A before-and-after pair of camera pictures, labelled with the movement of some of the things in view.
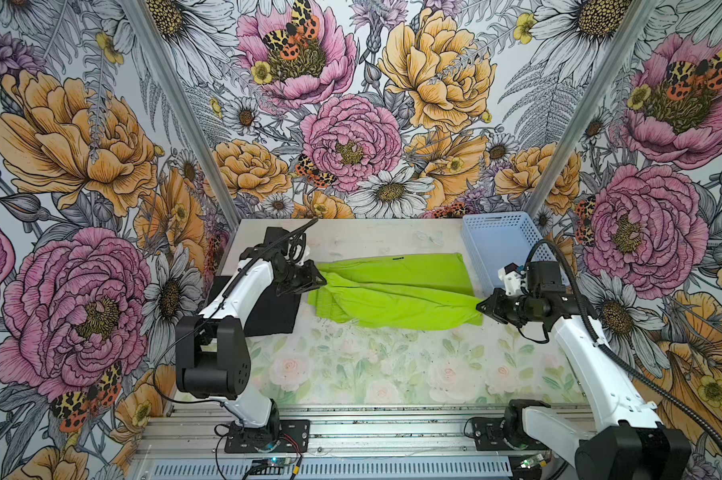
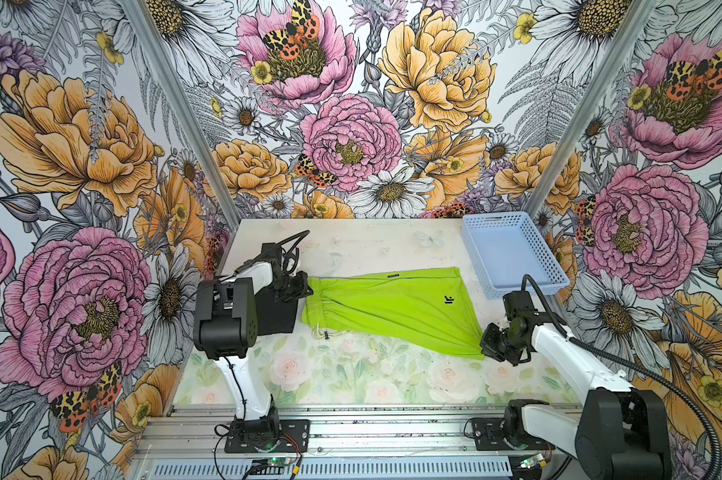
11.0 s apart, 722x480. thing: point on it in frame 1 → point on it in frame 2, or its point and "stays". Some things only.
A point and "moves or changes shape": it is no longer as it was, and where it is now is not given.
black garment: x=276 y=313 stays
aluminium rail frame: x=186 y=433 stays
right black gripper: x=493 y=305 → x=487 y=343
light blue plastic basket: x=496 y=240 stays
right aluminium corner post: x=596 y=107 stays
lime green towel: x=404 y=292 moves or changes shape
